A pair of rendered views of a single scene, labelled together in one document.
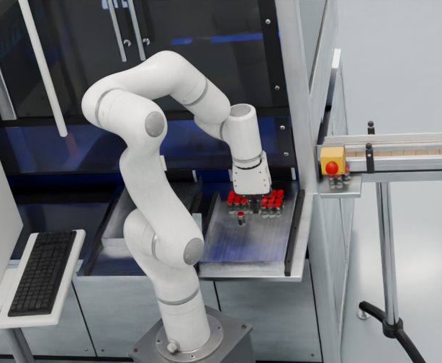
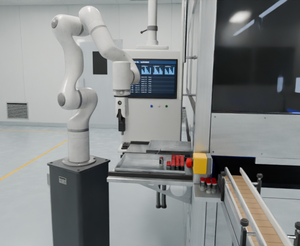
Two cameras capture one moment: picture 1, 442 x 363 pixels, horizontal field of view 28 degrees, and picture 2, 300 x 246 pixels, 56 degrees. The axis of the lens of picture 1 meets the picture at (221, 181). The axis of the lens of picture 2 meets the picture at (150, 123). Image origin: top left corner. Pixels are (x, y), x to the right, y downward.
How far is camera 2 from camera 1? 272 cm
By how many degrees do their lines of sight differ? 75
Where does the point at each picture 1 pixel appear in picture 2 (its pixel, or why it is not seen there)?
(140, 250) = not seen: hidden behind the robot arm
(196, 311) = (70, 140)
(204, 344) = (70, 161)
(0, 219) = (162, 125)
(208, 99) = (93, 35)
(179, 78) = (82, 15)
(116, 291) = not seen: hidden behind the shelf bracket
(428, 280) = not seen: outside the picture
